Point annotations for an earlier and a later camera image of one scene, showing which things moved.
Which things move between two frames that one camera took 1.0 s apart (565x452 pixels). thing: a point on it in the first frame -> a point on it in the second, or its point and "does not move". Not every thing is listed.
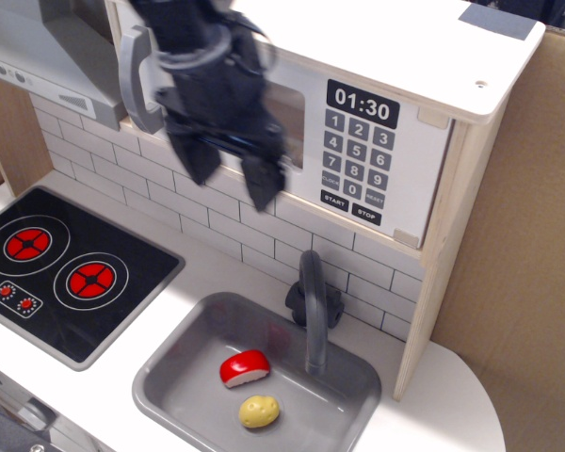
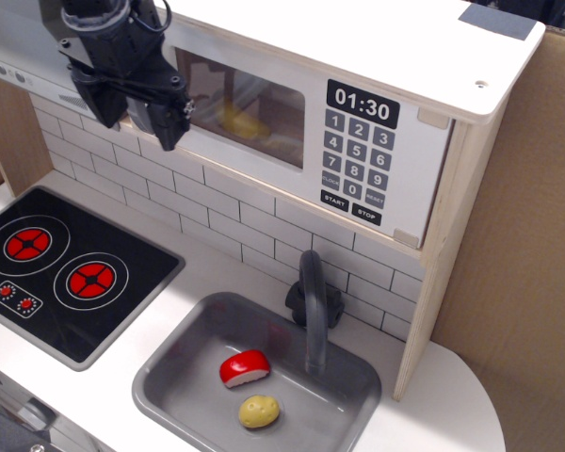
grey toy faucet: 314,306 does not move
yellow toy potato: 258,411 does not move
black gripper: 217,90 -> 128,54
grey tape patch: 498,22 does not move
